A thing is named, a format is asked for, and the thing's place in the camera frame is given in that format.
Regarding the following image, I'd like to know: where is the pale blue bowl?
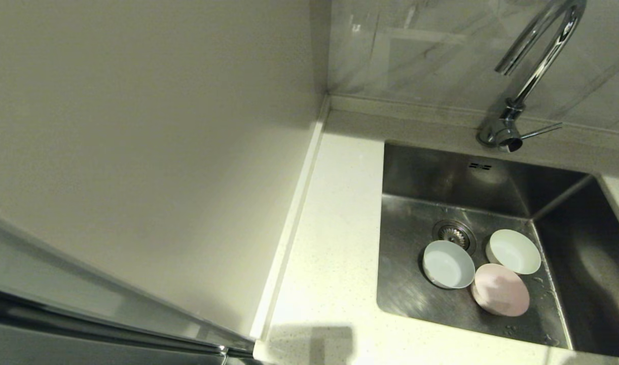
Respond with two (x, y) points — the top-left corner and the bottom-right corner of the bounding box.
(422, 240), (476, 289)

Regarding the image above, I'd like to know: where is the chrome faucet lever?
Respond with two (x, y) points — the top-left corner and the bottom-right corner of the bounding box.
(497, 122), (565, 153)

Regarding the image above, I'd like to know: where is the pale green bowl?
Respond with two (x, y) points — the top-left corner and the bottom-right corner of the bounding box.
(485, 229), (541, 275)

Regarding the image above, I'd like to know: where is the pale pink bowl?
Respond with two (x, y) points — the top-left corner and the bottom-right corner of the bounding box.
(470, 263), (531, 317)

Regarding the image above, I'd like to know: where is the stainless steel sink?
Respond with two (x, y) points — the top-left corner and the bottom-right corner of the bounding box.
(376, 141), (619, 358)

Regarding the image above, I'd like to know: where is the round metal drain strainer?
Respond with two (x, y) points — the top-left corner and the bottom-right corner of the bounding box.
(432, 219), (477, 254)

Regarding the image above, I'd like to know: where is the chrome gooseneck faucet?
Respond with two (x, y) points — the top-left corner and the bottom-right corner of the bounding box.
(477, 0), (589, 153)

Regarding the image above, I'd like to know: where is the stainless steel appliance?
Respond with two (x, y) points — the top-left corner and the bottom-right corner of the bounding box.
(0, 208), (256, 365)

